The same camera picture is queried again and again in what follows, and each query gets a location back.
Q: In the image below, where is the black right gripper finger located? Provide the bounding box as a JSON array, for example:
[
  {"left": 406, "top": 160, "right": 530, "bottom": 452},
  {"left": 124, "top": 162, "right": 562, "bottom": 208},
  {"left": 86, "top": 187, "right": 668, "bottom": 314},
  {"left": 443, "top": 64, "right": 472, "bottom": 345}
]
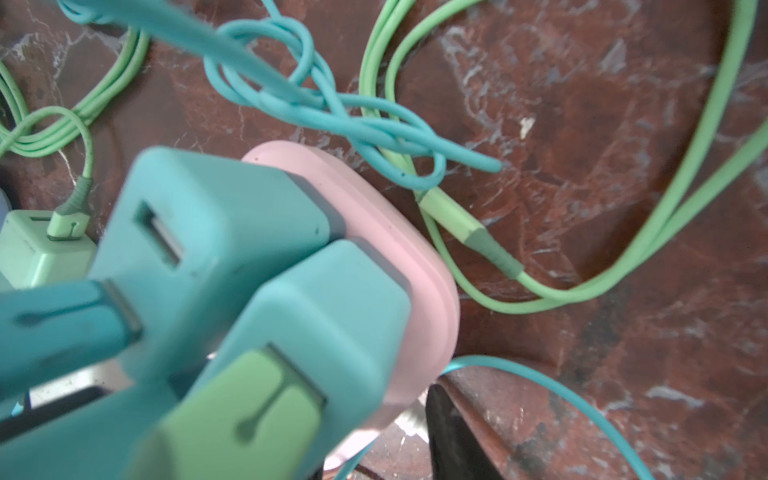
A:
[{"left": 425, "top": 384, "right": 503, "bottom": 480}]

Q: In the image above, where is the mint charger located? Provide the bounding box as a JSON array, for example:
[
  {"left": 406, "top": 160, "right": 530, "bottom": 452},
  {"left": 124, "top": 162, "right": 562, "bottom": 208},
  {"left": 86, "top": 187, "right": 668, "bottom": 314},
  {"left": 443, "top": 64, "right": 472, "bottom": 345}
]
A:
[{"left": 1, "top": 210, "right": 97, "bottom": 292}]

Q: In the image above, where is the pink power strip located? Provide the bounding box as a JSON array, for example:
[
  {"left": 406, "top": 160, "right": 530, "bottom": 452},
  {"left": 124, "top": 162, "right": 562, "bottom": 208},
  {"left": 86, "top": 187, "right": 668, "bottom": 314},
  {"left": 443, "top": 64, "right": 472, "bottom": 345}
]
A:
[{"left": 237, "top": 141, "right": 460, "bottom": 478}]

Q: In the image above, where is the light green usb cable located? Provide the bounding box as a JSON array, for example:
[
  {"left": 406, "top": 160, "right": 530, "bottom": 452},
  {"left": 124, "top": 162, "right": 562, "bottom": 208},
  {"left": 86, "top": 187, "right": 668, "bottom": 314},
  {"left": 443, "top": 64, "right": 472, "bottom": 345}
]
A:
[{"left": 128, "top": 0, "right": 768, "bottom": 480}]

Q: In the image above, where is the teal usb cable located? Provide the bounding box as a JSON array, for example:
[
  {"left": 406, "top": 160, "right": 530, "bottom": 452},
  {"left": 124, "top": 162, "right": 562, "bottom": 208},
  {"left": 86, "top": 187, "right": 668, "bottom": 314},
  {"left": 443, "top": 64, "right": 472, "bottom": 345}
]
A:
[{"left": 0, "top": 0, "right": 656, "bottom": 480}]

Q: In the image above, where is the green multi-head cable far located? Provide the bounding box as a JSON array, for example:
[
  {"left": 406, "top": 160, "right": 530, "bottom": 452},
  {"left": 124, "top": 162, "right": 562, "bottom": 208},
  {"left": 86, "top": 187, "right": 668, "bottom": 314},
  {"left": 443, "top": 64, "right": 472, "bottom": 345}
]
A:
[{"left": 0, "top": 26, "right": 151, "bottom": 241}]

